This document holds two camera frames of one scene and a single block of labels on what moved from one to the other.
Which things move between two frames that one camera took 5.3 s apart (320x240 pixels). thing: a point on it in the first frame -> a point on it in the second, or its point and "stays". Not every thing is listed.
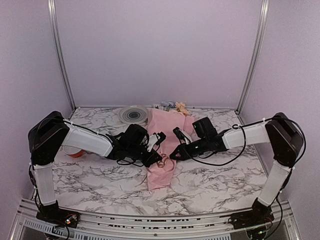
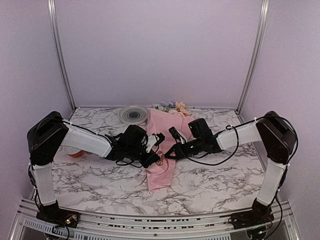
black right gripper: [184, 154] stays
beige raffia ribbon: [160, 164] -> [159, 161]
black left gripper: [152, 159] stays
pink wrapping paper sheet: [161, 175] stays
